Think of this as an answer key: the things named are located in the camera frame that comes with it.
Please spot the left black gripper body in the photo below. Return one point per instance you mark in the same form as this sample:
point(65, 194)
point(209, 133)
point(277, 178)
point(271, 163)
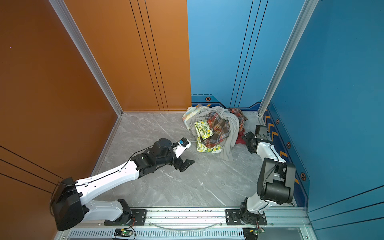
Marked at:
point(178, 162)

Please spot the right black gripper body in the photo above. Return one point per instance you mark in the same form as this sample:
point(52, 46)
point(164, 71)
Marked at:
point(249, 138)

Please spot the red cloth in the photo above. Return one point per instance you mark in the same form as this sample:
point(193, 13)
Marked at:
point(240, 139)

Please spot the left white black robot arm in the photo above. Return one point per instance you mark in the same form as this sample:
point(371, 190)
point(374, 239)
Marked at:
point(75, 201)

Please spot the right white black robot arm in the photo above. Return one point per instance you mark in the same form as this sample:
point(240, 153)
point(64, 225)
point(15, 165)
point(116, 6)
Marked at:
point(275, 184)

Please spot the plaid cloth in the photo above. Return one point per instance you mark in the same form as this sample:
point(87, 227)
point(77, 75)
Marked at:
point(221, 127)

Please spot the yellow green floral cloth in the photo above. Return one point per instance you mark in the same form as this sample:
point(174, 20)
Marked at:
point(204, 132)

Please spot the grey cloth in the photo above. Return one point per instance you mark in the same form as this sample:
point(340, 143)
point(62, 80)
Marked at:
point(229, 142)

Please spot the pastel striped cloth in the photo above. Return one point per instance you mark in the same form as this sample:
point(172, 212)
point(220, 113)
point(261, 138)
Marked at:
point(191, 111)

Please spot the left green circuit board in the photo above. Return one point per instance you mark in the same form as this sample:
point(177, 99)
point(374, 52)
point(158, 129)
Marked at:
point(124, 234)

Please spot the right circuit board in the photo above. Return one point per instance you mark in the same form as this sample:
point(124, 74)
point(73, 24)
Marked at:
point(252, 233)

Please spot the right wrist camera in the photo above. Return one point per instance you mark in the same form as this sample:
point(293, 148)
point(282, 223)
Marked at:
point(261, 130)

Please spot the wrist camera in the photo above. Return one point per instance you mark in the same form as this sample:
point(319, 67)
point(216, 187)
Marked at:
point(261, 130)
point(180, 146)

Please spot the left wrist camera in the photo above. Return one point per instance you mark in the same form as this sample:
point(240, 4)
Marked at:
point(180, 146)

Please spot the aluminium front rail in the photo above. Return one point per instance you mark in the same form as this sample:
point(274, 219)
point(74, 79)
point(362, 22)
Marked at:
point(199, 223)

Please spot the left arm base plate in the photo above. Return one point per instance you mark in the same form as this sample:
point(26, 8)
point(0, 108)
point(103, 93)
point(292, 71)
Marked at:
point(131, 218)

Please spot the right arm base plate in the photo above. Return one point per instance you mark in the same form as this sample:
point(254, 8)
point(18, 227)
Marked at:
point(234, 217)

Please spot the right aluminium corner post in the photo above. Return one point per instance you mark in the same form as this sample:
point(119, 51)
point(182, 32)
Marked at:
point(295, 36)

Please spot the aluminium corner post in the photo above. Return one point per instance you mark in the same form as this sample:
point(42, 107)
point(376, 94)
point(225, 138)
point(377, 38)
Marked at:
point(295, 36)
point(75, 34)

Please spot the left aluminium corner post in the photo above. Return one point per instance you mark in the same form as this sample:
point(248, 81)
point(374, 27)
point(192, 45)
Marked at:
point(75, 34)

